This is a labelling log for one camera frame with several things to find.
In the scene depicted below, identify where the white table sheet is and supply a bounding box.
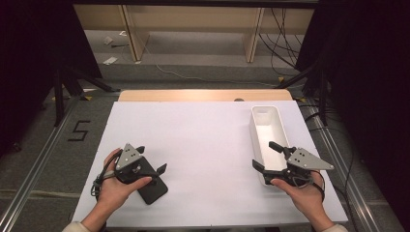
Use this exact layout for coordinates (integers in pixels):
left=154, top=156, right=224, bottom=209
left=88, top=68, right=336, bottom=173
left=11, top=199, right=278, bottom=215
left=71, top=100, right=349, bottom=229

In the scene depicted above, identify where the wooden shelf unit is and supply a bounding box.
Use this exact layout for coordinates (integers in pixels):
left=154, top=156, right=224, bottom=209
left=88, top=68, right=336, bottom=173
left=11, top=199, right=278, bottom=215
left=73, top=3, right=315, bottom=64

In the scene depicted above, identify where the dark curtain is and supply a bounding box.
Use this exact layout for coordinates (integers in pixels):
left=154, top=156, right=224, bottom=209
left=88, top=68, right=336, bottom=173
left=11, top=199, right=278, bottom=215
left=294, top=0, right=410, bottom=224
left=0, top=0, right=103, bottom=158

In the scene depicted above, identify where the wooden table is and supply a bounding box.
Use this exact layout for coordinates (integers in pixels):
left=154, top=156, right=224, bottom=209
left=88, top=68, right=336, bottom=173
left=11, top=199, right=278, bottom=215
left=117, top=89, right=294, bottom=103

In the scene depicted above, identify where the thin black floor cable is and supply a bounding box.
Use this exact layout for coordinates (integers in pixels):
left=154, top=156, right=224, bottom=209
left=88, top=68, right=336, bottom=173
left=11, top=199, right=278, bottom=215
left=304, top=102, right=356, bottom=209

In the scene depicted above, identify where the black metal stand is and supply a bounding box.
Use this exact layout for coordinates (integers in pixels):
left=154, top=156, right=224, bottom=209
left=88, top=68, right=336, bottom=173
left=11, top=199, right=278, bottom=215
left=275, top=61, right=330, bottom=128
left=52, top=66, right=122, bottom=128

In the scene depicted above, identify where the person's left hand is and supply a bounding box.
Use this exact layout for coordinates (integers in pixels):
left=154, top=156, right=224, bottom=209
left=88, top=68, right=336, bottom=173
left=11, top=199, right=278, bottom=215
left=96, top=148, right=153, bottom=211

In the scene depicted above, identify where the aluminium floor rail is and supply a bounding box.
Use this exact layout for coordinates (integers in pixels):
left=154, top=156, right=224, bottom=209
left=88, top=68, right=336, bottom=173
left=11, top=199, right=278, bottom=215
left=306, top=100, right=383, bottom=232
left=0, top=95, right=82, bottom=232

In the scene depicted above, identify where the bundle of black cables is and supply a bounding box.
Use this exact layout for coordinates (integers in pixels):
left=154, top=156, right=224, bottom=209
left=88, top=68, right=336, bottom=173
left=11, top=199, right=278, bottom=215
left=258, top=8, right=306, bottom=77

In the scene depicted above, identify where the black phone case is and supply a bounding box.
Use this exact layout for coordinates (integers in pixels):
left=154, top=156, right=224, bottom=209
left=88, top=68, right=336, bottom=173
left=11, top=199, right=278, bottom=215
left=136, top=156, right=169, bottom=206

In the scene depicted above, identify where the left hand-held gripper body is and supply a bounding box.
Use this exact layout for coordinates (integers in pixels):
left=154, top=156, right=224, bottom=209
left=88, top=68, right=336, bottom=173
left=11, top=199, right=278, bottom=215
left=114, top=143, right=161, bottom=186

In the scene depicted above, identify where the white plastic box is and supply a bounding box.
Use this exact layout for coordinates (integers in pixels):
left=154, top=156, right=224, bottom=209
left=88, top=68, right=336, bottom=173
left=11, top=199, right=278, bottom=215
left=249, top=104, right=292, bottom=188

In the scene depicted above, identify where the person's right hand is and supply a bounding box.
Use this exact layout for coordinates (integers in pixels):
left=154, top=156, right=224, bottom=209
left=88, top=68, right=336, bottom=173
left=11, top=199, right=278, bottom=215
left=270, top=170, right=326, bottom=224

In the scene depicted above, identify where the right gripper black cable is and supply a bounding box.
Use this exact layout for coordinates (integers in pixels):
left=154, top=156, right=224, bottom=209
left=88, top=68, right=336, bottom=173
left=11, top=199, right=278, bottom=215
left=298, top=169, right=326, bottom=203

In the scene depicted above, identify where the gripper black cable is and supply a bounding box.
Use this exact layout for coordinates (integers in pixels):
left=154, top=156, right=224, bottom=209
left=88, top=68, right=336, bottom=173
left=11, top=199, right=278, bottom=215
left=90, top=149, right=124, bottom=201
left=298, top=169, right=326, bottom=203

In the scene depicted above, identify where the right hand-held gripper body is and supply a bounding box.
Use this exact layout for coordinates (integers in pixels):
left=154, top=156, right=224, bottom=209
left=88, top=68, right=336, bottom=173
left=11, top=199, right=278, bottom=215
left=263, top=146, right=336, bottom=189

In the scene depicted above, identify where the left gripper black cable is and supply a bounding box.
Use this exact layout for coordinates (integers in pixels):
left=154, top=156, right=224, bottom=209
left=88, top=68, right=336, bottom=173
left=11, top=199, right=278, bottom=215
left=90, top=149, right=124, bottom=201

